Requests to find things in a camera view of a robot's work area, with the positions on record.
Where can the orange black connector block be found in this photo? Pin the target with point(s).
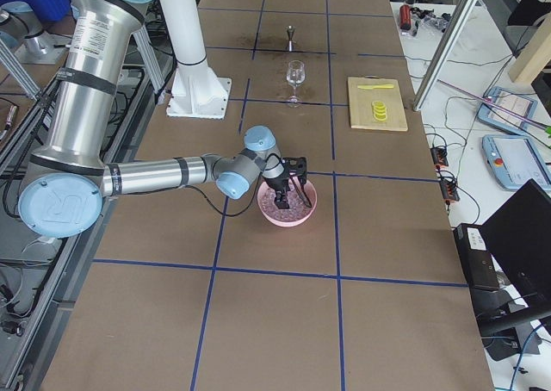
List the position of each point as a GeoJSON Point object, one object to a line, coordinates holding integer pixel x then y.
{"type": "Point", "coordinates": [439, 157]}

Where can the aluminium frame post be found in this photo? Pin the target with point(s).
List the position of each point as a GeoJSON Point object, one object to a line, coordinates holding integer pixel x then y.
{"type": "Point", "coordinates": [451, 35]}

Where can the black monitor on stand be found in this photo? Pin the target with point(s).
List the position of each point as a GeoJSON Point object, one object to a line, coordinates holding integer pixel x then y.
{"type": "Point", "coordinates": [517, 236]}

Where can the black box device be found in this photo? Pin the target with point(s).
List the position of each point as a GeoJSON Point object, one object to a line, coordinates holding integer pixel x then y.
{"type": "Point", "coordinates": [476, 261]}

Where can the clear ice cubes pile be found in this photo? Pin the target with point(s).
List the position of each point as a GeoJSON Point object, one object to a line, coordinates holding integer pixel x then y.
{"type": "Point", "coordinates": [297, 209]}

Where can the blue teach pendant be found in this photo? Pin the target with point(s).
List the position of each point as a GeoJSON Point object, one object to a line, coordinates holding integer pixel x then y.
{"type": "Point", "coordinates": [520, 104]}
{"type": "Point", "coordinates": [514, 160]}

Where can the metal reacher grabber stick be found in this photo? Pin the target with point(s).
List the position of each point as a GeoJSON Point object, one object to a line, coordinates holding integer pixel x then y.
{"type": "Point", "coordinates": [489, 103]}

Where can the clear wine glass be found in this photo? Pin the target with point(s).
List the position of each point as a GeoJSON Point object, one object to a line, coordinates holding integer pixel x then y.
{"type": "Point", "coordinates": [295, 76]}

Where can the red cylindrical bottle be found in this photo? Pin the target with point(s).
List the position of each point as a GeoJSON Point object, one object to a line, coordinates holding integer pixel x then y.
{"type": "Point", "coordinates": [405, 21]}

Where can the blue teach pendant far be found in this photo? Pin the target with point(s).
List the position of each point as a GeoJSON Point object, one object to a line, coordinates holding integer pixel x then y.
{"type": "Point", "coordinates": [520, 104]}

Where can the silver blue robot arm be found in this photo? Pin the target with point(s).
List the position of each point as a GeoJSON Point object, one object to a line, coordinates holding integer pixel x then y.
{"type": "Point", "coordinates": [66, 182]}

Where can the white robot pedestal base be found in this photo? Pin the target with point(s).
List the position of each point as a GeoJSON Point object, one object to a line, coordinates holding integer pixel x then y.
{"type": "Point", "coordinates": [196, 92]}

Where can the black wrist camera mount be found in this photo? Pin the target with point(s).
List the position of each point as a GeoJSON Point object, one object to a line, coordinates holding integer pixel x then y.
{"type": "Point", "coordinates": [296, 168]}

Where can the bamboo cutting board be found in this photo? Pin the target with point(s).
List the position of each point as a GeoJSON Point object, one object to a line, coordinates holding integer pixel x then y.
{"type": "Point", "coordinates": [361, 108]}

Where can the yellow plastic knife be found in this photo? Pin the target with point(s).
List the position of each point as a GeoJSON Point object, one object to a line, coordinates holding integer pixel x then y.
{"type": "Point", "coordinates": [375, 86]}

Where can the blue teach pendant near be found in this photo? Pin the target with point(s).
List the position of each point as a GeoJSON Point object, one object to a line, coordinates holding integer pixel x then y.
{"type": "Point", "coordinates": [514, 160]}

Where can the steel cocktail jigger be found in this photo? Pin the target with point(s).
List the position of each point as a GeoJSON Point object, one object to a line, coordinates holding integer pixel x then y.
{"type": "Point", "coordinates": [290, 30]}

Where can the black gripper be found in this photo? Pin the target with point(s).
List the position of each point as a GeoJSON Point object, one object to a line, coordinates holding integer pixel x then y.
{"type": "Point", "coordinates": [275, 181]}

